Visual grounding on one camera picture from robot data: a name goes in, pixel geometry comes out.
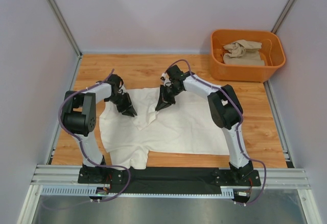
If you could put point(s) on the left aluminium frame post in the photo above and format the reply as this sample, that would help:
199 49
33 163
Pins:
64 26

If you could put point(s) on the orange plastic bin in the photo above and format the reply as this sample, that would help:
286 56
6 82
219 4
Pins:
271 52

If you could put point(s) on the grey slotted cable duct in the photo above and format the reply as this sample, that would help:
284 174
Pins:
94 191

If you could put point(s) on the right aluminium frame post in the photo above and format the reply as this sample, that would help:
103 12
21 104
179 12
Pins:
283 15

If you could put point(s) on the beige t shirt in bin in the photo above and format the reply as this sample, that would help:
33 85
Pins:
243 52

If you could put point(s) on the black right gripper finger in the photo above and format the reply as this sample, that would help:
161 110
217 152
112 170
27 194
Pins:
162 105
162 93

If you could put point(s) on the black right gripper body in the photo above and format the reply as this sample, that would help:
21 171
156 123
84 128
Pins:
170 92

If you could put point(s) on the white t shirt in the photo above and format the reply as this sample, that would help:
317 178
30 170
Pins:
185 127

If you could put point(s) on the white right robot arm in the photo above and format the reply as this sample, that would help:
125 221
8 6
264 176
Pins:
225 108

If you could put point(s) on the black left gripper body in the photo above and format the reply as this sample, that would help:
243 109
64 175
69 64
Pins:
120 100

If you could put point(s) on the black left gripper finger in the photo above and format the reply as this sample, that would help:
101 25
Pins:
129 103
127 111

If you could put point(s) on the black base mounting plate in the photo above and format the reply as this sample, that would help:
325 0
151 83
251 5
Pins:
167 179

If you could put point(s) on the aluminium frame post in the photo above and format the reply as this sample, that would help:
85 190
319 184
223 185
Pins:
283 15
64 26

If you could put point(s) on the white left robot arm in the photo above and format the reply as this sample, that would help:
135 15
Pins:
77 114

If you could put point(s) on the aluminium extrusion rail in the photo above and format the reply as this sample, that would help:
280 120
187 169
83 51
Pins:
276 178

